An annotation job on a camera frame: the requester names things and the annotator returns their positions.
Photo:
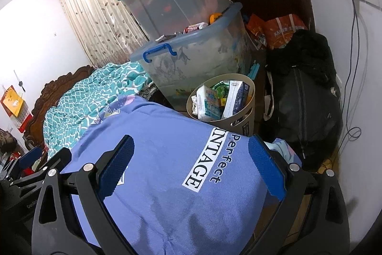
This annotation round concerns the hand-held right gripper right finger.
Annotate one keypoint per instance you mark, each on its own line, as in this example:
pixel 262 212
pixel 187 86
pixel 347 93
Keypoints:
pixel 265 168

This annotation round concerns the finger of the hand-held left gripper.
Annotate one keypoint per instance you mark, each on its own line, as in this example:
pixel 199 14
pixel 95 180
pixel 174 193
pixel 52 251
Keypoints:
pixel 44 167

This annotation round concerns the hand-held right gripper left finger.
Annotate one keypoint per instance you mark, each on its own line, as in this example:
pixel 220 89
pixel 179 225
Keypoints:
pixel 116 165

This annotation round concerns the beige plastic basket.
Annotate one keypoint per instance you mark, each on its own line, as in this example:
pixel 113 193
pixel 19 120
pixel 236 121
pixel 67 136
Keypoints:
pixel 241 123

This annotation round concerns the blue and white carton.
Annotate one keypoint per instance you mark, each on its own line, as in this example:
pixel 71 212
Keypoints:
pixel 237 99

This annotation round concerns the white tissue pack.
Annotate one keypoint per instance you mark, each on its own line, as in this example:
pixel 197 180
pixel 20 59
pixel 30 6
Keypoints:
pixel 209 102

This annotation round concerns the green snack packet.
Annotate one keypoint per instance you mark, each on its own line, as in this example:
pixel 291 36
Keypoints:
pixel 220 90

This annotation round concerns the black bag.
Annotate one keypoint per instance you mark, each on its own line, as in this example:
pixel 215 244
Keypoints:
pixel 304 108

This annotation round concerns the carved wooden headboard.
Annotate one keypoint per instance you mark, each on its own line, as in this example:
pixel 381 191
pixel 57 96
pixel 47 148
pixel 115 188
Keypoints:
pixel 50 93

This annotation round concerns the teal patterned quilt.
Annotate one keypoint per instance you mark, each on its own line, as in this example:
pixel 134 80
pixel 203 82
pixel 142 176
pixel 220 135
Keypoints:
pixel 89 96

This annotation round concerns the orange shopping bag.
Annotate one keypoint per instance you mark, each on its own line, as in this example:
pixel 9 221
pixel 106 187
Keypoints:
pixel 283 31

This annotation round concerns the small orange packet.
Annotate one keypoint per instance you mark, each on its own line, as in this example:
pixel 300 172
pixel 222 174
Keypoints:
pixel 256 26

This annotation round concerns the beige leaf-print curtain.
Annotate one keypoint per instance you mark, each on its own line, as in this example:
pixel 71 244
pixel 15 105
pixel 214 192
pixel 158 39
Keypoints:
pixel 98 13

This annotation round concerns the red and white packet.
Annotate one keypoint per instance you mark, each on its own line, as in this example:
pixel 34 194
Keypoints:
pixel 195 27

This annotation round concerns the yellow toy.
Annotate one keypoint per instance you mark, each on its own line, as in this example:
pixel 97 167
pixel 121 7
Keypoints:
pixel 215 17

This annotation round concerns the red and yellow wall calendar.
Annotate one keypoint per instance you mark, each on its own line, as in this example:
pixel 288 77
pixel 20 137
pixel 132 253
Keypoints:
pixel 13 105

